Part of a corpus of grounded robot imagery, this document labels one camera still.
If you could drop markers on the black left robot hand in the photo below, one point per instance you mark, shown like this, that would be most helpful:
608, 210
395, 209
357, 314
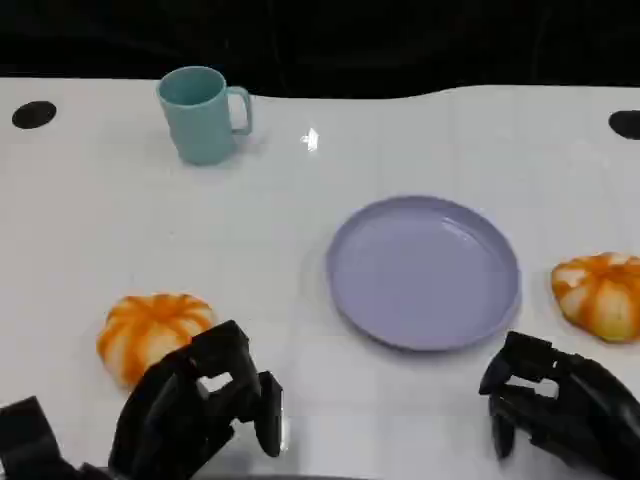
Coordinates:
165, 415

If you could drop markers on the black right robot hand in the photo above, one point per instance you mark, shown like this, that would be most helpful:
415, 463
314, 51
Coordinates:
590, 410

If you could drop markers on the orange and white bread roll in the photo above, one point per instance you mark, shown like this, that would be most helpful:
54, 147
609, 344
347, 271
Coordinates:
145, 330
600, 300

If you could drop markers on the lilac plate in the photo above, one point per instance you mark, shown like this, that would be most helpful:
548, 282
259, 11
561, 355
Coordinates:
420, 272

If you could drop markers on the black table grommet hole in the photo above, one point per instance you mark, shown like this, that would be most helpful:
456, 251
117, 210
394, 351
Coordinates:
627, 125
34, 115

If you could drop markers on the pale green mug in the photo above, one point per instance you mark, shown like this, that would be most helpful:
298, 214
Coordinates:
197, 125

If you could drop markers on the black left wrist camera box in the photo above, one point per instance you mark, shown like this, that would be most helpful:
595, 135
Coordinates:
27, 440

